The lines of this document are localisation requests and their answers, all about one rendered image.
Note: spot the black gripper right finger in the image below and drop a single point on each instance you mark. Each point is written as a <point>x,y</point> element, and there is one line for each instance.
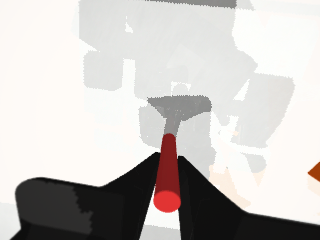
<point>205,213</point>

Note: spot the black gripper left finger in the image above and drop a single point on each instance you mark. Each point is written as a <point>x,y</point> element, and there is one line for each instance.
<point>114,211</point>

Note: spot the red peg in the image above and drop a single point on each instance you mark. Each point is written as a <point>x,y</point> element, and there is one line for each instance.
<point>167,189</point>

